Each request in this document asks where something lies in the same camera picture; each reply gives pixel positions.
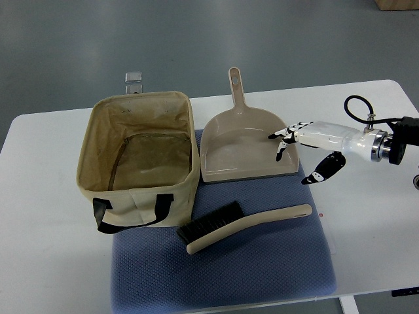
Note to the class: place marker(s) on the pink plastic dustpan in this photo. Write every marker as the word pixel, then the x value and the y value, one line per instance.
pixel 234 144

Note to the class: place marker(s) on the wooden box corner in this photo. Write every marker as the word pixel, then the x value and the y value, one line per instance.
pixel 388 5

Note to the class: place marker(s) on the beige fabric bag black handle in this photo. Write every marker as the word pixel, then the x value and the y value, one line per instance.
pixel 139 163

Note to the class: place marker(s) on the blue textured mat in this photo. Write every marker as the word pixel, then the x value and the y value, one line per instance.
pixel 152 271

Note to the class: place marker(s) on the pink hand broom black bristles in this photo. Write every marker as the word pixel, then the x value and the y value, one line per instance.
pixel 230 219

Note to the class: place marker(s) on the black table control panel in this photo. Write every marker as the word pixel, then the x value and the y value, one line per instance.
pixel 405 292

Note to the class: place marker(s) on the white table leg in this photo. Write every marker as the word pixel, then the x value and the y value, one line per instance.
pixel 348 305

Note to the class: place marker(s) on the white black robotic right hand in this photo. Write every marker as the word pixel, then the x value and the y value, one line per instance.
pixel 340 140

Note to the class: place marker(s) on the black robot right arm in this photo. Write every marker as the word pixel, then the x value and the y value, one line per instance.
pixel 392 146

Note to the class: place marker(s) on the lower clear floor plate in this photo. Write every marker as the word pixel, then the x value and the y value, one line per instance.
pixel 136 88

